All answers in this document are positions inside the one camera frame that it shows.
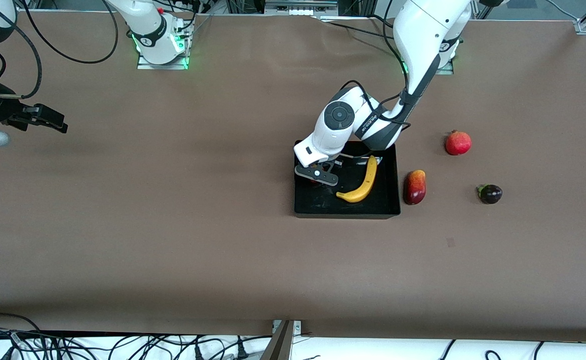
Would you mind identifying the yellow banana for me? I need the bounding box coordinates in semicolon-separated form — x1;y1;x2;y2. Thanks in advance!
336;155;378;203

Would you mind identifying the black rectangular plastic tray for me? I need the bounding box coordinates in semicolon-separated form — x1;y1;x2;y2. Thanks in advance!
293;140;401;220

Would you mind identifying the red yellow mango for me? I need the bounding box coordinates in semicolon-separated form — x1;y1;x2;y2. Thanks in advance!
403;169;427;206

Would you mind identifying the red pomegranate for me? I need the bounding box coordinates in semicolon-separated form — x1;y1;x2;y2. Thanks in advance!
445;130;472;156

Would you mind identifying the white power strip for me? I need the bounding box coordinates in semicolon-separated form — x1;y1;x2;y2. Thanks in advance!
264;0;339;17

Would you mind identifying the dark purple mangosteen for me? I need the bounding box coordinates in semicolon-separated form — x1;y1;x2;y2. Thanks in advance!
477;184;503;205

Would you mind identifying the long black right arm cable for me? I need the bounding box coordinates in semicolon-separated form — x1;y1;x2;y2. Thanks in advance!
20;0;119;65

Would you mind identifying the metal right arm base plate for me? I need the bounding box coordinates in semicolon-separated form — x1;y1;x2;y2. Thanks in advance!
137;20;190;71

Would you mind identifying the black cable on table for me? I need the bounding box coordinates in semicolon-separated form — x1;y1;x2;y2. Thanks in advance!
323;14;398;41

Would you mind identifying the metal table edge bracket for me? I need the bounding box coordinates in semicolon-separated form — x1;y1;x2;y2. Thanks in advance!
260;320;302;360

